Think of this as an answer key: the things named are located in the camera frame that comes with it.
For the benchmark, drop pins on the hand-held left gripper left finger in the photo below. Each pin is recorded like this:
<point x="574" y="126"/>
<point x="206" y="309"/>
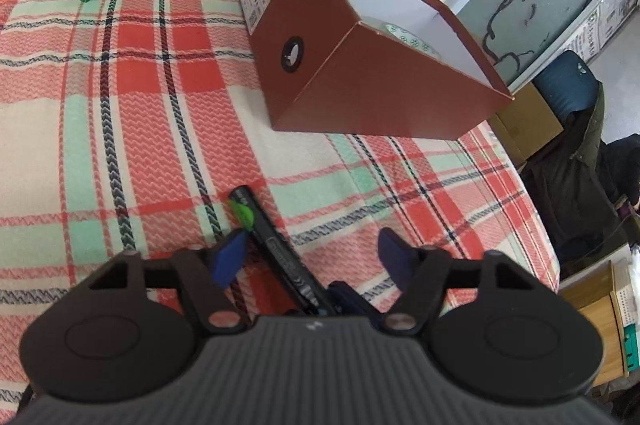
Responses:
<point x="227" y="255"/>

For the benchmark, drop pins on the black pen with green clip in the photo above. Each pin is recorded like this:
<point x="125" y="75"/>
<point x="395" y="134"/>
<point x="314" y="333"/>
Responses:
<point x="272" y="245"/>

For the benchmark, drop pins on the brown cardboard box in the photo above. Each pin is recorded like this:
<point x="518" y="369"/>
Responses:
<point x="350" y="95"/>

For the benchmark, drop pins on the wooden cabinet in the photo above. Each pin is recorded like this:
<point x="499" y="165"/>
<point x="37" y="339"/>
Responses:
<point x="595" y="305"/>

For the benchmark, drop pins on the plain cardboard carton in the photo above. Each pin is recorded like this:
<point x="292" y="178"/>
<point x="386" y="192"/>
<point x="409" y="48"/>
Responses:
<point x="530" y="120"/>

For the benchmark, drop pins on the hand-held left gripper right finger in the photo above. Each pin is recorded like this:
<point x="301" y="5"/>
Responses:
<point x="395" y="252"/>

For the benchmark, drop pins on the dark green jacket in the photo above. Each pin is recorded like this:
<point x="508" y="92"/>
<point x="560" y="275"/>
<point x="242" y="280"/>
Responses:
<point x="575" y="180"/>

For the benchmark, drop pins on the red plaid blanket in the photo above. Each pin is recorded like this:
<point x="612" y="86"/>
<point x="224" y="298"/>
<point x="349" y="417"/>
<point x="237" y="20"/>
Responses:
<point x="125" y="105"/>

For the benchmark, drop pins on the paper notices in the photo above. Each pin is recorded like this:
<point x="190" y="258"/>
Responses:
<point x="610" y="10"/>

